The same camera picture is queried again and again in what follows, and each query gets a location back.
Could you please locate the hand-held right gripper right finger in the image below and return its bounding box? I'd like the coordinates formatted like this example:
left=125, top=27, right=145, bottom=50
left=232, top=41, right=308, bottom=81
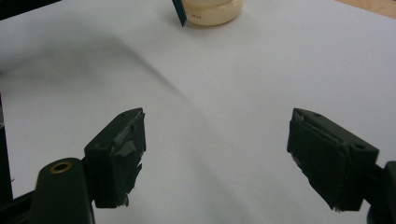
left=286, top=107, right=380, bottom=213

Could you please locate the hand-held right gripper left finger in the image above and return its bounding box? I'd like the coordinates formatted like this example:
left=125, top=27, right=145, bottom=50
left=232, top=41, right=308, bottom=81
left=83, top=107, right=147, bottom=209

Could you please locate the cream ceramic jar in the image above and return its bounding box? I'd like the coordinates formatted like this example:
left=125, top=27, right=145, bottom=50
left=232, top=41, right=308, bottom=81
left=181, top=0, right=244, bottom=27

